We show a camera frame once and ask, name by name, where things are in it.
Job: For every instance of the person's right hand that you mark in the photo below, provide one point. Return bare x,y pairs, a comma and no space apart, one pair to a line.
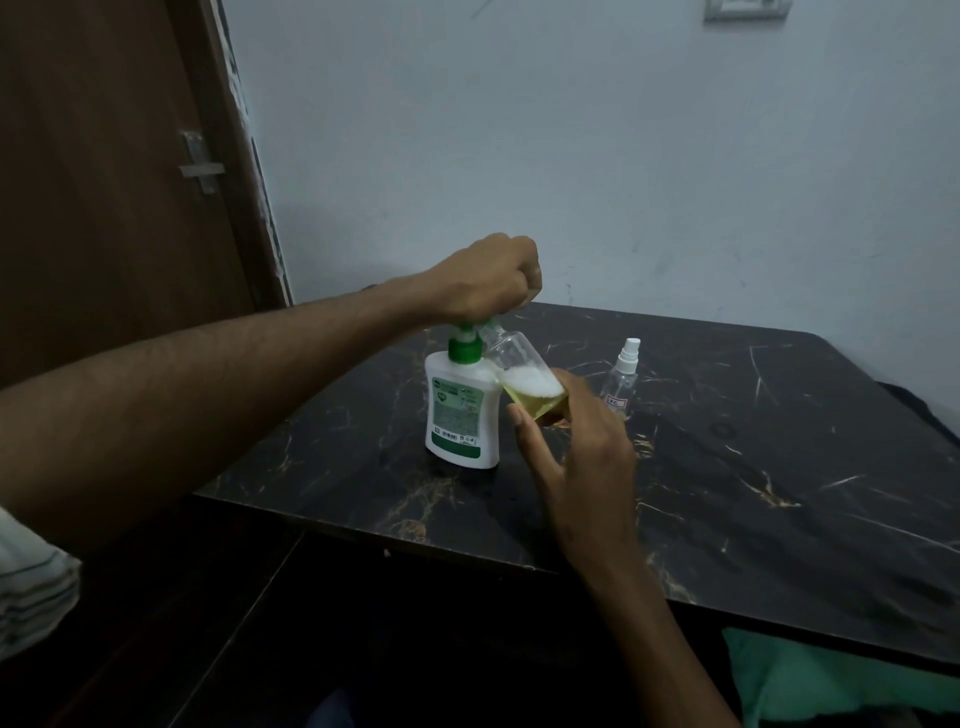
592,480

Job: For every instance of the person's left hand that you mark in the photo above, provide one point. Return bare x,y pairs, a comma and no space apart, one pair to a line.
476,281

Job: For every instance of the person's right thumb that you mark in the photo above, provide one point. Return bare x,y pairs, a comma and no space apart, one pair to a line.
534,446

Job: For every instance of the person's left fingers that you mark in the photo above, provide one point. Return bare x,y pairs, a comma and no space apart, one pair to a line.
521,274

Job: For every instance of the clear bottle with yellow liquid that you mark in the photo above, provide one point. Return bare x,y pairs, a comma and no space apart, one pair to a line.
529,379

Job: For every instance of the white soap dispenser green pump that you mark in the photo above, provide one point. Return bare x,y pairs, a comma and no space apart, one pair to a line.
459,409

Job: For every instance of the person's right forearm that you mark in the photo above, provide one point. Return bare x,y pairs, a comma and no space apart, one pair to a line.
652,645

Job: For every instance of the person's left forearm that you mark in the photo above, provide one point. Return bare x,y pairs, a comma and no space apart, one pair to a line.
225,397

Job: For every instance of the small clear spray bottle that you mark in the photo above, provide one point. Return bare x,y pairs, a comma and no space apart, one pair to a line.
621,379

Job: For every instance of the teal green cloth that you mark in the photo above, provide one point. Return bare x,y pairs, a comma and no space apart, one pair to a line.
840,686

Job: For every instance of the brown wooden door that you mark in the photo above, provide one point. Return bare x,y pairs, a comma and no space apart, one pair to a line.
97,247

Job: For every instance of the white striped sleeve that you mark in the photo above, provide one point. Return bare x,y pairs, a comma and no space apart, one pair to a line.
34,592

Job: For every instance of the brown wooden door frame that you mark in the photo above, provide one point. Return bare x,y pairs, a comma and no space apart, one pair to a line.
240,165

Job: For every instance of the white wall switch plate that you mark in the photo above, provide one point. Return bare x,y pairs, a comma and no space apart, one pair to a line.
746,9

